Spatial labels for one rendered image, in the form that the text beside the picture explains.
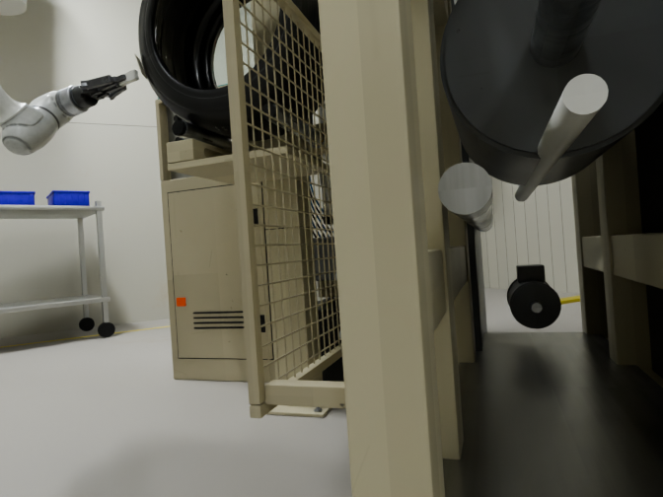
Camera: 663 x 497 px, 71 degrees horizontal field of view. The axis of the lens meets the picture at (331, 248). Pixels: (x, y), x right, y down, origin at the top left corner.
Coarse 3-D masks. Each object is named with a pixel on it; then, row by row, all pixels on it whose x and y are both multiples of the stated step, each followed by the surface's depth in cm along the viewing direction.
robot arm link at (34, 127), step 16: (0, 96) 138; (0, 112) 140; (16, 112) 140; (32, 112) 143; (48, 112) 149; (16, 128) 139; (32, 128) 142; (48, 128) 148; (16, 144) 140; (32, 144) 142
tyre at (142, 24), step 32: (160, 0) 131; (192, 0) 149; (160, 32) 143; (192, 32) 154; (288, 32) 116; (320, 32) 120; (160, 64) 128; (192, 64) 156; (256, 64) 118; (160, 96) 132; (192, 96) 125; (224, 96) 122; (256, 96) 120; (288, 96) 123; (320, 96) 135
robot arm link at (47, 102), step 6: (42, 96) 153; (48, 96) 152; (54, 96) 152; (36, 102) 151; (42, 102) 150; (48, 102) 151; (54, 102) 152; (48, 108) 150; (54, 108) 151; (60, 108) 153; (54, 114) 151; (60, 114) 153; (66, 114) 155; (60, 120) 153; (66, 120) 156; (60, 126) 155
